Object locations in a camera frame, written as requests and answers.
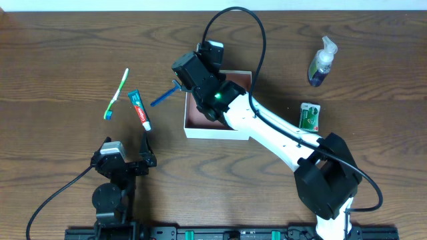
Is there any clear pump soap bottle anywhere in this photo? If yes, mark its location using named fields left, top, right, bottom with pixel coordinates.
left=308, top=36, right=338, bottom=87

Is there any green white toothbrush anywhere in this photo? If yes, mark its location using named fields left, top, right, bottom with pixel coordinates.
left=103, top=68, right=129, bottom=120

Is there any green soap packet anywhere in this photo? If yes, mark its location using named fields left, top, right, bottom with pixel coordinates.
left=299, top=103, right=320, bottom=133

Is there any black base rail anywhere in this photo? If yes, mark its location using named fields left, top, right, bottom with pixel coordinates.
left=64, top=223, right=400, bottom=240

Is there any blue disposable razor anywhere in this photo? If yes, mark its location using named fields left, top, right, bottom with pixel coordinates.
left=150, top=79, right=181, bottom=107

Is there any Colgate toothpaste tube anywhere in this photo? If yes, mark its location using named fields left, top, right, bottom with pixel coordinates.
left=128, top=89, right=151, bottom=131

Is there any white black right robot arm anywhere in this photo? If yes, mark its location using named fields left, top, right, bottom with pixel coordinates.
left=171, top=51, right=362, bottom=239

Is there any white box pink inside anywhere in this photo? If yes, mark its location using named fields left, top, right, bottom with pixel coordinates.
left=183, top=70, right=252, bottom=141

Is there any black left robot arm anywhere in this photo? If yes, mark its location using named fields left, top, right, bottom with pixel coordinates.
left=90, top=133, right=157, bottom=239

